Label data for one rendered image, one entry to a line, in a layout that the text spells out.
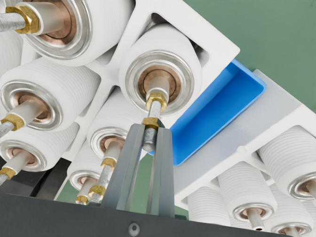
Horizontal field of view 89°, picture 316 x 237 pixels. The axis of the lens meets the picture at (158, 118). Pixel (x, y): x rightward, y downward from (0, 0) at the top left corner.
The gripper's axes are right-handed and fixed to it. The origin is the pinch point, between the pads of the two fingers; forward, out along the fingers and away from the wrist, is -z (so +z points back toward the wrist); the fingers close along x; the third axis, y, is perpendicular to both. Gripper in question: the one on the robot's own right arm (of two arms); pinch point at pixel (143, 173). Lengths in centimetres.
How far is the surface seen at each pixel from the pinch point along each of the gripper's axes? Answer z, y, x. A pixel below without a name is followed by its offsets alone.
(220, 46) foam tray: -18.5, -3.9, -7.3
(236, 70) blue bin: -36.1, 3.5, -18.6
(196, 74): -11.5, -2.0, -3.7
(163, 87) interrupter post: -9.0, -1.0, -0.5
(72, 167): -11.9, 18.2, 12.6
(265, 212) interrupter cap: -11.2, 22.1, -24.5
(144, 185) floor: -37, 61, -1
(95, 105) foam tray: -18.6, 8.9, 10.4
